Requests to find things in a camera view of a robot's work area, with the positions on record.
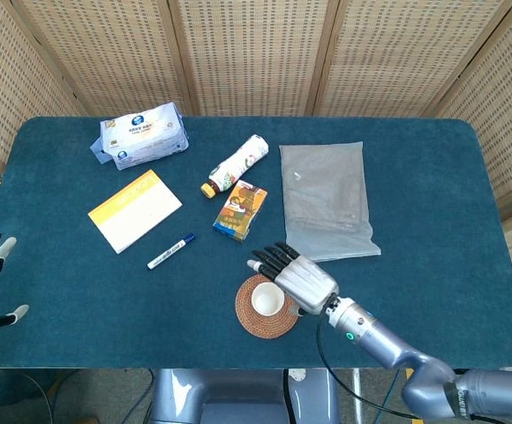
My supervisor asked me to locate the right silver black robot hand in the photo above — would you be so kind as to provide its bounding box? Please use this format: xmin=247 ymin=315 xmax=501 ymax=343
xmin=245 ymin=241 xmax=341 ymax=317

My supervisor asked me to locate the white flower print paper cup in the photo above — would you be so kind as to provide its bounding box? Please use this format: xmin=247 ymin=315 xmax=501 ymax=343
xmin=251 ymin=282 xmax=286 ymax=317

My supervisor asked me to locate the round woven rattan coaster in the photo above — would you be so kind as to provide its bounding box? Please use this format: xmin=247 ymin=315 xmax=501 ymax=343
xmin=235 ymin=273 xmax=300 ymax=340

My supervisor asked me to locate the woven rattan folding screen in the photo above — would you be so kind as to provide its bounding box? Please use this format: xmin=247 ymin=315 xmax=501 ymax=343
xmin=0 ymin=0 xmax=512 ymax=367

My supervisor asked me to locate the folded grey cloth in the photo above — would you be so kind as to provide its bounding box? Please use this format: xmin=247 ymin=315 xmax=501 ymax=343
xmin=279 ymin=141 xmax=381 ymax=263

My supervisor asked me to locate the colourful printed cardboard box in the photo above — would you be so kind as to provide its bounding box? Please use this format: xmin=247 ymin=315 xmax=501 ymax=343
xmin=212 ymin=179 xmax=268 ymax=244

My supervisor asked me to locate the blue carpet table cover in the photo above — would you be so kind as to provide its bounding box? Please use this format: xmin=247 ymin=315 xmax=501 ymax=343
xmin=0 ymin=115 xmax=512 ymax=370

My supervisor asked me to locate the blue-grey robot torso base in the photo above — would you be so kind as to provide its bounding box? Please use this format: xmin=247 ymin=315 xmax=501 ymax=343
xmin=149 ymin=368 xmax=341 ymax=424

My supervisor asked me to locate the yellow capped drink bottle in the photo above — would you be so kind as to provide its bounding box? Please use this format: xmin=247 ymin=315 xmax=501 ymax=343
xmin=200 ymin=133 xmax=270 ymax=199

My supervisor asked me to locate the white blue marker pen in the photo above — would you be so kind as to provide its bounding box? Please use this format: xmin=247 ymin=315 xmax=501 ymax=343
xmin=147 ymin=232 xmax=197 ymax=271

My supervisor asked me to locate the yellow white notebook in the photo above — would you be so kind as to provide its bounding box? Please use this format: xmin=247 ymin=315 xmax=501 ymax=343
xmin=87 ymin=169 xmax=184 ymax=255

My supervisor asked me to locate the blue white tissue pack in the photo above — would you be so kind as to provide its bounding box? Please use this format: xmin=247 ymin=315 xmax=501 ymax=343
xmin=89 ymin=102 xmax=191 ymax=172

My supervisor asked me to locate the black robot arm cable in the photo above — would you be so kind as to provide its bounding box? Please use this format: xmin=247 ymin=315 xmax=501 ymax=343
xmin=315 ymin=299 xmax=420 ymax=420

